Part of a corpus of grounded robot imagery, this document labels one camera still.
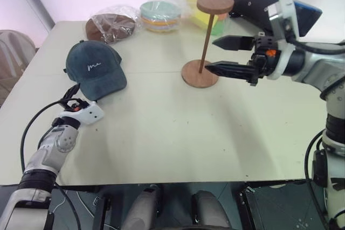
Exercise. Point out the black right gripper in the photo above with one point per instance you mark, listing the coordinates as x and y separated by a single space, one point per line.
265 45

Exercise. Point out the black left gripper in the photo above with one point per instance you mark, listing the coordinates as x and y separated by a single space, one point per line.
70 105

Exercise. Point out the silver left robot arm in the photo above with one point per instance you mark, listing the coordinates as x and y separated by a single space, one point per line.
51 146

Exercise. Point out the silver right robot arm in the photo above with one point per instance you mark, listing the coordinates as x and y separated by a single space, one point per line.
318 65

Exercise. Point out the dark teal baseball cap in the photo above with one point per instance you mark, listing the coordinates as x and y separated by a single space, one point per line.
94 63

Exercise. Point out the brown wooden hat stand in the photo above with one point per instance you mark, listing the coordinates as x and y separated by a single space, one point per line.
200 76

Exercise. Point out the brown hat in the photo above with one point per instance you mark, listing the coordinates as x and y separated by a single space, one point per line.
107 28

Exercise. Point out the green foam block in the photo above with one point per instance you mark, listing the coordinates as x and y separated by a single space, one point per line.
219 28

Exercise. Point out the yellow foam block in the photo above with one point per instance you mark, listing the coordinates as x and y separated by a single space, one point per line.
202 18

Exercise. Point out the black blue-edged tablet device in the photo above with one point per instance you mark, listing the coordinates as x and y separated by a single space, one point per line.
250 1

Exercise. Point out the beige padded chair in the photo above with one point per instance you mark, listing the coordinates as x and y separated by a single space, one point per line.
13 57

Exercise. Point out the lilac bowl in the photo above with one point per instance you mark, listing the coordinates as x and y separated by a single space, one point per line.
161 29

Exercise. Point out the orange bowl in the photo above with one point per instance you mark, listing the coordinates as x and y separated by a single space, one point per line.
151 21

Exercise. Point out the brown item in plastic bag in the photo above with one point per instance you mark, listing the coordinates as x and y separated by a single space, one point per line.
122 12

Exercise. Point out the grey rounded leg shape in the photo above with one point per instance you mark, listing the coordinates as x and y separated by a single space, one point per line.
140 208
208 211

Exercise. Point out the black framed box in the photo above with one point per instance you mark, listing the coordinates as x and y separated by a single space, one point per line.
283 205

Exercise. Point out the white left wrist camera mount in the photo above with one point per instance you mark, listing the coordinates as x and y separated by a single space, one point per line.
90 114

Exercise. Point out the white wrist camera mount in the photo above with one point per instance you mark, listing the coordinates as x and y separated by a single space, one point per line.
90 114
288 6

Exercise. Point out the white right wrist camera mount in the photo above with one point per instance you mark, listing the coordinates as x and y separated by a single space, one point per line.
288 6

